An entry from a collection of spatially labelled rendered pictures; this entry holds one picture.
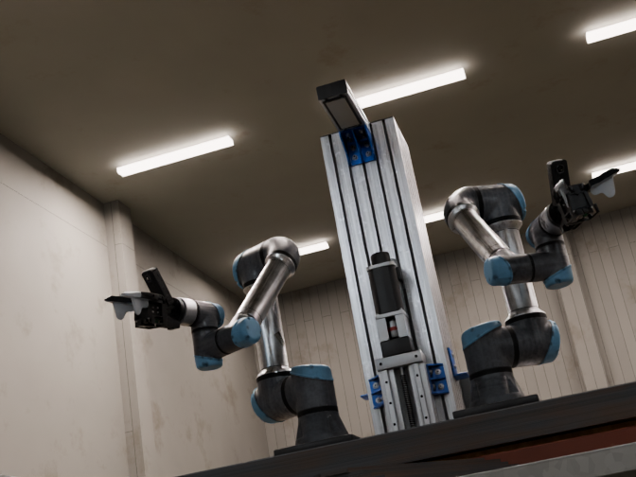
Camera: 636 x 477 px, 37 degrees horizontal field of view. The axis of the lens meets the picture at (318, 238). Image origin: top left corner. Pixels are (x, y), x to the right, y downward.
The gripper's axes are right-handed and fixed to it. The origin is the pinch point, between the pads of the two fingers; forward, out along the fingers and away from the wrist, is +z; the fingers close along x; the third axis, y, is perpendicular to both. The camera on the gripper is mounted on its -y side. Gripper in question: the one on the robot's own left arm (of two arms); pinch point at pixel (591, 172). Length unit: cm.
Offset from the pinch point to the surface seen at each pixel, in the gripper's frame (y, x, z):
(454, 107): -318, -288, -627
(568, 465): 63, 70, 82
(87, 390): -154, 123, -728
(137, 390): -155, 75, -786
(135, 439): -108, 88, -787
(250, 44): -349, -68, -492
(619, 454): 63, 65, 84
